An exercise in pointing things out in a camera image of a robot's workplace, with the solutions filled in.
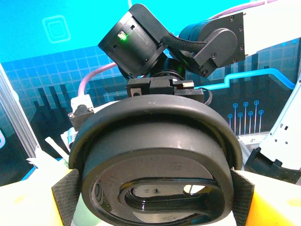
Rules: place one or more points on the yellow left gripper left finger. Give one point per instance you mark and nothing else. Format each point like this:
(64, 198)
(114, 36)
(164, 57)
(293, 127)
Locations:
(28, 204)

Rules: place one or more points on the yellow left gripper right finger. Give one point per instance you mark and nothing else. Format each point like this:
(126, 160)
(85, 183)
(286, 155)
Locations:
(272, 207)

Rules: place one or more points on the green paper coffee cup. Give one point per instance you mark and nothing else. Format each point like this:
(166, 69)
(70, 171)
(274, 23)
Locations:
(84, 214)

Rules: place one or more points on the black plastic cup lid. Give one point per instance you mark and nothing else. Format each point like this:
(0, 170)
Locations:
(152, 131)

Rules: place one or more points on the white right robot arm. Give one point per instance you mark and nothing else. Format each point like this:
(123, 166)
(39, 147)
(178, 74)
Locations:
(270, 23)

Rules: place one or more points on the pale green straw holder cup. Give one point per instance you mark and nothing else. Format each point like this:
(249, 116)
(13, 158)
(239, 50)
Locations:
(64, 163)

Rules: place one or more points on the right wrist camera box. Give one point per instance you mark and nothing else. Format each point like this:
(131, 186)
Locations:
(81, 102)

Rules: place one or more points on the aluminium frame post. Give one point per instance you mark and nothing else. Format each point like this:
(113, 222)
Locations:
(18, 113)

